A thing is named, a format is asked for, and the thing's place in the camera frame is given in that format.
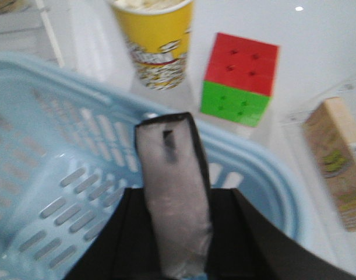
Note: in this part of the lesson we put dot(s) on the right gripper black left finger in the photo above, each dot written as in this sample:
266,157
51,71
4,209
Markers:
126,247

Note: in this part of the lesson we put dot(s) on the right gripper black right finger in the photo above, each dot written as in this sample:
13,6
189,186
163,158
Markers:
246,245

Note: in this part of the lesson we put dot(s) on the yellow popcorn paper cup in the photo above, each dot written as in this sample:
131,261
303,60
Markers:
157,36

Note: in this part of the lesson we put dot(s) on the red green puzzle cube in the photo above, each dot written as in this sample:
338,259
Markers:
239,79

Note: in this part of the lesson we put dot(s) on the light blue plastic basket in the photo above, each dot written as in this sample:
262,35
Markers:
66,156

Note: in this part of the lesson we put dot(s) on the beige carton box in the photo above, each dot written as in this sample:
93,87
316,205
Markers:
330,132

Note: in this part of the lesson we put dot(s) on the black tissue pack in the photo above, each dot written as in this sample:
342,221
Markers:
176,186

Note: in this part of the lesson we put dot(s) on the clear acrylic left shelf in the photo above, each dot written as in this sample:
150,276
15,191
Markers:
40,28

